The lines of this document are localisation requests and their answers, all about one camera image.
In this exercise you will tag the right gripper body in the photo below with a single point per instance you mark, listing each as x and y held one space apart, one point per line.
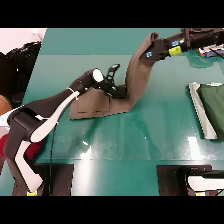
158 48

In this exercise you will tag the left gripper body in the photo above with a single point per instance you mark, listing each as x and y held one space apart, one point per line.
111 88

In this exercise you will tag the grey-brown shirt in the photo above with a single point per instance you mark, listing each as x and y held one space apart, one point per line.
140 80

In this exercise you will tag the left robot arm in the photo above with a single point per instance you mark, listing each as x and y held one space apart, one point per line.
50 113

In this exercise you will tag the white garment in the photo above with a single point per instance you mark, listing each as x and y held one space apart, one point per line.
201 115

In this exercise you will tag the dark green garment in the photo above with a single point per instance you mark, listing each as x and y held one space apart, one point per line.
215 106

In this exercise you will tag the black garment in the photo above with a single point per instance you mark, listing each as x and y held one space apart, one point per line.
20 71

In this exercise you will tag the red garment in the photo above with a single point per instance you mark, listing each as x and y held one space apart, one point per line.
35 151

